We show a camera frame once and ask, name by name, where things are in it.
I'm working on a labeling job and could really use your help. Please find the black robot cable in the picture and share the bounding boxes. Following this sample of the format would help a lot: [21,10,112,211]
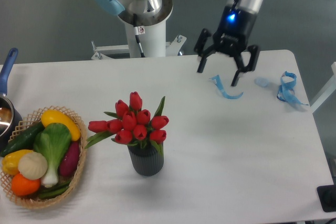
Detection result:
[132,13,146,58]

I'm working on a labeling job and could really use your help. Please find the dark grey ribbed vase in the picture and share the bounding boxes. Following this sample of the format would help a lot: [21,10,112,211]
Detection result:
[128,144,164,176]

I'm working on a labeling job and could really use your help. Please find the white steamed bun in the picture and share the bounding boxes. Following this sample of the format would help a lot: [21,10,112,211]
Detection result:
[18,152,48,180]

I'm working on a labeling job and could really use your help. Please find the green bean pods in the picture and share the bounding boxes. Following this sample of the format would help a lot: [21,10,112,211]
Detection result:
[37,180,71,200]

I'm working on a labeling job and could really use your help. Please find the blue ribbon strip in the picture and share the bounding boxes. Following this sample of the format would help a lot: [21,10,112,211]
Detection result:
[210,75,244,100]

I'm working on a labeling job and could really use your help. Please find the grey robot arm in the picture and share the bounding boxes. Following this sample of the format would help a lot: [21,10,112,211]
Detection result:
[95,0,263,86]

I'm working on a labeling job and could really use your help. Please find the blue handled saucepan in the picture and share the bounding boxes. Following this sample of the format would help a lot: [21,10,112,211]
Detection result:
[1,48,22,151]

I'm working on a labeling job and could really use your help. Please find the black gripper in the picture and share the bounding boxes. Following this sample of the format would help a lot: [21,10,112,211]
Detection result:
[193,6,260,87]

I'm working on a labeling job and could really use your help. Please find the green cucumber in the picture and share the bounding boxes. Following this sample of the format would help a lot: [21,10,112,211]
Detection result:
[1,122,44,157]

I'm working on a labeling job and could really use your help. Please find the red tulip bouquet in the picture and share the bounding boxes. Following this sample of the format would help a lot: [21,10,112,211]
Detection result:
[85,91,169,155]

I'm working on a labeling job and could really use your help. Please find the white frame at right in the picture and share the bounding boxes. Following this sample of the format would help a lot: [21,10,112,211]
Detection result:
[310,62,335,113]

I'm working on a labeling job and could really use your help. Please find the woven wicker basket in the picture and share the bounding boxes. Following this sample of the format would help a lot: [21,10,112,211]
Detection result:
[1,106,87,209]

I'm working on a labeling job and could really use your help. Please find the green bok choy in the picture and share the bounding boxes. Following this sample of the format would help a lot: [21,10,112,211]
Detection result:
[33,123,71,188]

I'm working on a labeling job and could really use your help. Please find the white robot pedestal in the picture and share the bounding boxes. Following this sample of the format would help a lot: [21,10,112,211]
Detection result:
[91,18,187,60]

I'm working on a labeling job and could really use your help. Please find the yellow bell pepper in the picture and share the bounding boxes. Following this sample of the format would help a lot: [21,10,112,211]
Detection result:
[2,150,33,176]

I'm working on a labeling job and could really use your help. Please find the purple sweet potato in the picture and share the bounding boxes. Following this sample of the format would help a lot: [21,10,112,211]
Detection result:
[59,142,80,177]

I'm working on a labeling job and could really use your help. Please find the tangled blue ribbon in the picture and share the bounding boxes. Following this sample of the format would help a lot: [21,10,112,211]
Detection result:
[276,71,309,107]

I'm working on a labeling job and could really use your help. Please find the black device at edge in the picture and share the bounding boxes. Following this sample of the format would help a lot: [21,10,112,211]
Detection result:
[317,185,335,212]

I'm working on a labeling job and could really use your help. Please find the orange fruit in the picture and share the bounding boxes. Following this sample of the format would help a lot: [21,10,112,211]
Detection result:
[11,173,40,196]

